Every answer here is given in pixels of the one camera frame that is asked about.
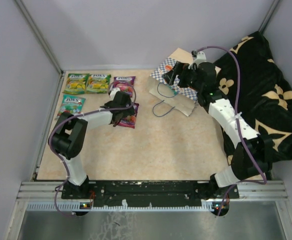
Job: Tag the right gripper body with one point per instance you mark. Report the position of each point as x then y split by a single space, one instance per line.
188 78

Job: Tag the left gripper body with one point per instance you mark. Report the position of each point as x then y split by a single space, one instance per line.
126 112

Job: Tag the purple snack bag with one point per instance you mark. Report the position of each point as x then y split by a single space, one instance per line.
124 84
130 121

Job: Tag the green candy bag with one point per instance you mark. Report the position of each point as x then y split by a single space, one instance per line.
98 83
76 83

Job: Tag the blue checkered paper bag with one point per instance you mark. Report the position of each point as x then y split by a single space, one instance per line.
208 98

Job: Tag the teal snack bag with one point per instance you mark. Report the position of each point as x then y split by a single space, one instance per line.
173 91
71 104

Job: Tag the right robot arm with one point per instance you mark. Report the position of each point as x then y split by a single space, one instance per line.
253 152

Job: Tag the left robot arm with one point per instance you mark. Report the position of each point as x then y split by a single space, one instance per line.
68 135

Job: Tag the black floral blanket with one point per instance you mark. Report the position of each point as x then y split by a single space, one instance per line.
265 98

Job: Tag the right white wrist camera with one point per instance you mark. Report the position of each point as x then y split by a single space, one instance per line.
198 58

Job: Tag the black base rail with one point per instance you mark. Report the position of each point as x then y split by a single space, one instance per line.
163 193

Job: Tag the aluminium frame rail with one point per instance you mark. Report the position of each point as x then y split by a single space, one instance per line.
274 190

